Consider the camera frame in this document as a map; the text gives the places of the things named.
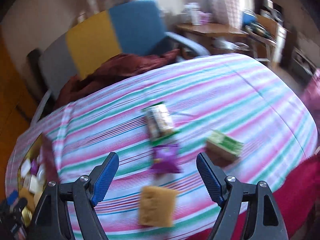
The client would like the blue container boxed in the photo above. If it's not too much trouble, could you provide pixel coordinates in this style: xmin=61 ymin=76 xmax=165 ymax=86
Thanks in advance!
xmin=241 ymin=9 xmax=258 ymax=28

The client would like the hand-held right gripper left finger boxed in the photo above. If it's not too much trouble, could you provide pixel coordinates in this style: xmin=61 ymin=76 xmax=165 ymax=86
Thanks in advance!
xmin=26 ymin=152 xmax=120 ymax=240

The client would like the red cloth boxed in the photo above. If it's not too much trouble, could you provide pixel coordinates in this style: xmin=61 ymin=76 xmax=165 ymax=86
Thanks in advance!
xmin=220 ymin=152 xmax=320 ymax=240

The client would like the purple snack packet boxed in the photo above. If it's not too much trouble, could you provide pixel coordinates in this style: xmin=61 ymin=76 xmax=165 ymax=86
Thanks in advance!
xmin=149 ymin=144 xmax=182 ymax=174

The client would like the green snack packet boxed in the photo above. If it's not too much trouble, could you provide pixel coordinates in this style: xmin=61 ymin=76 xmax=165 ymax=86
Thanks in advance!
xmin=142 ymin=101 xmax=180 ymax=145

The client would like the grey yellow blue chair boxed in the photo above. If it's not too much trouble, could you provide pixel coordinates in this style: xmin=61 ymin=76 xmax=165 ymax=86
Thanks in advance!
xmin=27 ymin=0 xmax=210 ymax=120

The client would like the gold box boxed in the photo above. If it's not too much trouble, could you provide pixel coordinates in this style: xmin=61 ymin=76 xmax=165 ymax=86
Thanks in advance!
xmin=5 ymin=134 xmax=60 ymax=230

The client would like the small cream box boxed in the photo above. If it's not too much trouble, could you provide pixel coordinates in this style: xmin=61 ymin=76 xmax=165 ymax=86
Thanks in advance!
xmin=29 ymin=175 xmax=44 ymax=194

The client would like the maroon cloth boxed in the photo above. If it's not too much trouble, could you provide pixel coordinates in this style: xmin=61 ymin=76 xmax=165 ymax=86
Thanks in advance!
xmin=54 ymin=49 xmax=185 ymax=110

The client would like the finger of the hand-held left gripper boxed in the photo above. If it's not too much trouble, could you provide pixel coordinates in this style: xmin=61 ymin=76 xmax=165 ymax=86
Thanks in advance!
xmin=6 ymin=190 xmax=28 ymax=214

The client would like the mustard yellow sponge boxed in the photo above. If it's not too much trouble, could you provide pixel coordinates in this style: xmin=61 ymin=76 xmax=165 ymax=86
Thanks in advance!
xmin=139 ymin=185 xmax=179 ymax=228

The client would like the white bottle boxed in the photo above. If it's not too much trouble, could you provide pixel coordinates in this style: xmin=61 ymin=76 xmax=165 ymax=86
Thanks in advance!
xmin=189 ymin=3 xmax=202 ymax=25

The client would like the pink checked curtain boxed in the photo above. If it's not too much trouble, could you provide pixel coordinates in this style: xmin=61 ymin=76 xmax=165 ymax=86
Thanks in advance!
xmin=205 ymin=0 xmax=248 ymax=28

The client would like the green and white box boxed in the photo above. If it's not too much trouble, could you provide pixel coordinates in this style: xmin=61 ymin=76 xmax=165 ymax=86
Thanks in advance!
xmin=205 ymin=130 xmax=244 ymax=164

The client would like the wooden desk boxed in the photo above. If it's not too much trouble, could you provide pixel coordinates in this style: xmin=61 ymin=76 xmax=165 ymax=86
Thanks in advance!
xmin=175 ymin=22 xmax=278 ymax=65

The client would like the striped bedsheet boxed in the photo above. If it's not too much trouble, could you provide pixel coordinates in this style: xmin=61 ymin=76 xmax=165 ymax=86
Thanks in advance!
xmin=5 ymin=53 xmax=318 ymax=240

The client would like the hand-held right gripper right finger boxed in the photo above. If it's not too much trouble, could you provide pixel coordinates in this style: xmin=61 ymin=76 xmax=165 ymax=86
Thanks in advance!
xmin=196 ymin=152 xmax=289 ymax=240

